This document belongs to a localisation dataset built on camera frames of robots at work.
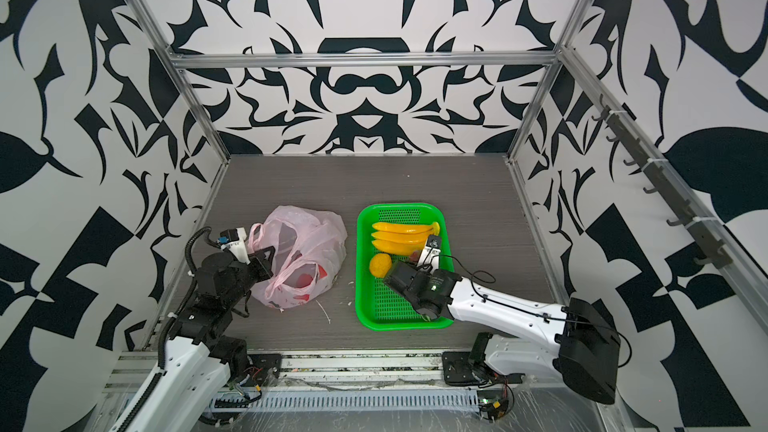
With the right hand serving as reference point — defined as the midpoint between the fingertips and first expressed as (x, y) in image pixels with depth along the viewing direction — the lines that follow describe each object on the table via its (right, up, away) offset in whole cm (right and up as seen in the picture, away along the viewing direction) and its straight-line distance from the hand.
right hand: (417, 270), depth 81 cm
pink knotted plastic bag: (-28, +7, -6) cm, 30 cm away
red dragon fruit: (-1, +3, 0) cm, 4 cm away
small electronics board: (+17, -29, -10) cm, 35 cm away
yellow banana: (-3, +7, +10) cm, 13 cm away
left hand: (-38, +7, -2) cm, 38 cm away
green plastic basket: (-10, -11, +4) cm, 15 cm away
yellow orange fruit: (-10, +1, +4) cm, 11 cm away
